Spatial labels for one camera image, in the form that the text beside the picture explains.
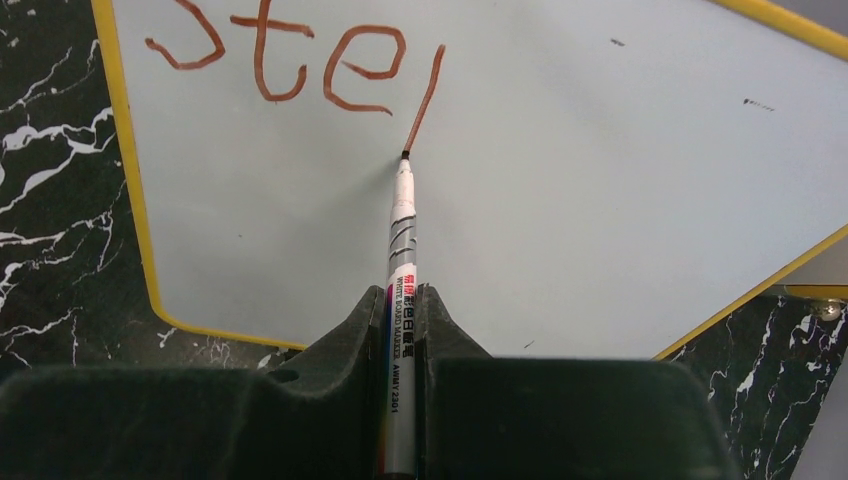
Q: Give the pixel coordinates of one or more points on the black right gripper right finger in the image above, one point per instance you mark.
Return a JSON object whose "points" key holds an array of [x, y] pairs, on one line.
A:
{"points": [[484, 417]]}

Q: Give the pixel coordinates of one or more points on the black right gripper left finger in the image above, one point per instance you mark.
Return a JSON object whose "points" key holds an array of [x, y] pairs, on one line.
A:
{"points": [[311, 418]]}

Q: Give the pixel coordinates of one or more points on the white orange whiteboard marker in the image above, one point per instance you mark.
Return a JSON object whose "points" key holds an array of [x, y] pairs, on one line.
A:
{"points": [[397, 449]]}

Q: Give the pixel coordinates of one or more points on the yellow framed whiteboard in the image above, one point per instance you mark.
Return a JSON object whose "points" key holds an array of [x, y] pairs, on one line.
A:
{"points": [[593, 178]]}

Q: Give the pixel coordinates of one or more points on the cream round drawer box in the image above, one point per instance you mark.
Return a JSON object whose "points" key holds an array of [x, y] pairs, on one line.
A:
{"points": [[828, 301]]}

